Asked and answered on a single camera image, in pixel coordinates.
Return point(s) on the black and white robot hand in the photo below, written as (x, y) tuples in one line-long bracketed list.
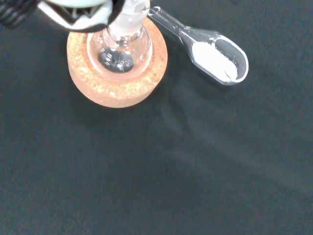
[(80, 14)]

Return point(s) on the glass weighing funnel with powder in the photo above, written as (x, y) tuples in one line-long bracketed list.
[(215, 61)]

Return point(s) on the glass round-bottom flask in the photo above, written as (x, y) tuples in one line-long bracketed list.
[(122, 49)]

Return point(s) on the black cloth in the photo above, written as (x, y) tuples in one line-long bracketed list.
[(146, 171)]

